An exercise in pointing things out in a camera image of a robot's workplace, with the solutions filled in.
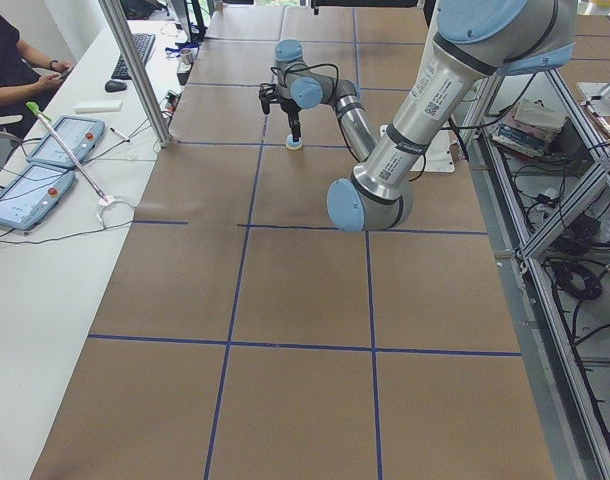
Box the white flat box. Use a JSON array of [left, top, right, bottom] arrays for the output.
[[73, 100, 123, 113]]

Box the aluminium frame rail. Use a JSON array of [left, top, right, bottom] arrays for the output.
[[465, 58, 610, 479]]

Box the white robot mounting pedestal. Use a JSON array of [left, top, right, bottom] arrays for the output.
[[370, 124, 455, 178]]

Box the silver rod with green tip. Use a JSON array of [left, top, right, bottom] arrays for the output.
[[26, 102, 112, 206]]

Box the teach pendant tablet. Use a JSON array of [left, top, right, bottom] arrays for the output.
[[27, 115, 106, 169], [0, 164, 76, 231]]

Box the black cable bundle under frame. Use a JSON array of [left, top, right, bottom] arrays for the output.
[[512, 164, 610, 346]]

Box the seated person in black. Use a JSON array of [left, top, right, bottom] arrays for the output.
[[0, 14, 72, 138]]

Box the black computer keyboard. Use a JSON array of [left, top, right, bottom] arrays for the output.
[[110, 32, 157, 81]]

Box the aluminium frame post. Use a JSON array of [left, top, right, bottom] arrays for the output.
[[99, 0, 172, 148]]

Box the lower teach pendant tablet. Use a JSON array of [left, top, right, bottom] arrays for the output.
[[0, 164, 76, 231]]

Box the metal cup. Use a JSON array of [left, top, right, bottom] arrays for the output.
[[179, 48, 194, 65]]

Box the black marker pen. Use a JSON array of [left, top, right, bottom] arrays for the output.
[[109, 127, 131, 143]]

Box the stack of books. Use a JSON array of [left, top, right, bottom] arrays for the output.
[[491, 99, 567, 158]]

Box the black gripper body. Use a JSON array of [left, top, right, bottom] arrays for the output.
[[278, 98, 300, 116]]

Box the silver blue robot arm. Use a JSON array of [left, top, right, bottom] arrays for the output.
[[259, 1, 577, 232]]

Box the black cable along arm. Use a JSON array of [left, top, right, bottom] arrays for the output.
[[269, 62, 501, 184]]

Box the upper teach pendant tablet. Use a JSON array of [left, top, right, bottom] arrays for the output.
[[27, 115, 106, 169]]

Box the blue bell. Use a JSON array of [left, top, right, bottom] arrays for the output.
[[285, 134, 303, 151]]

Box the black computer mouse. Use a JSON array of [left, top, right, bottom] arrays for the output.
[[104, 79, 127, 93]]

